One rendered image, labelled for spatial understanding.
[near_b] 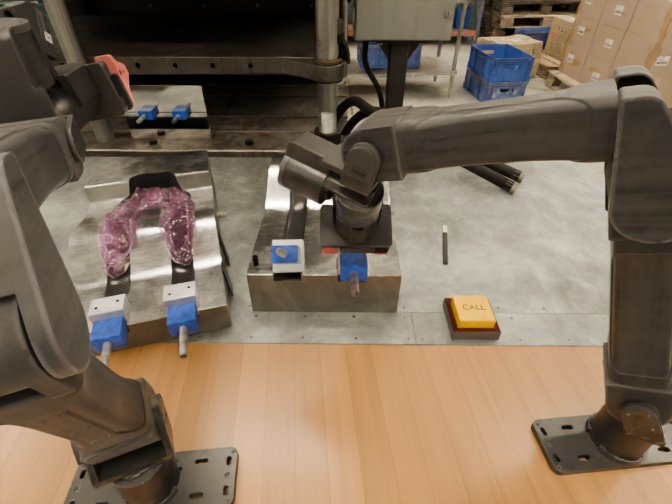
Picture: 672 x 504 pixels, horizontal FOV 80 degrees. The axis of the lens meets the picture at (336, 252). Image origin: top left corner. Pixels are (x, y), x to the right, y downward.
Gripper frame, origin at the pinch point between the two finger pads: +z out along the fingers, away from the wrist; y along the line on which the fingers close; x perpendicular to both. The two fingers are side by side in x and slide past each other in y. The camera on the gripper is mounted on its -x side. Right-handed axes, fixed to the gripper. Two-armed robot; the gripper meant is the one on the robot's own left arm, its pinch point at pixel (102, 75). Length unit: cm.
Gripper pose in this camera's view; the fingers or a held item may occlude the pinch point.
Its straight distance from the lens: 71.6
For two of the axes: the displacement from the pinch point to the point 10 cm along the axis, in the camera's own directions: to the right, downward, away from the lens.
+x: 1.7, 7.5, 6.4
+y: -9.8, 1.7, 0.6
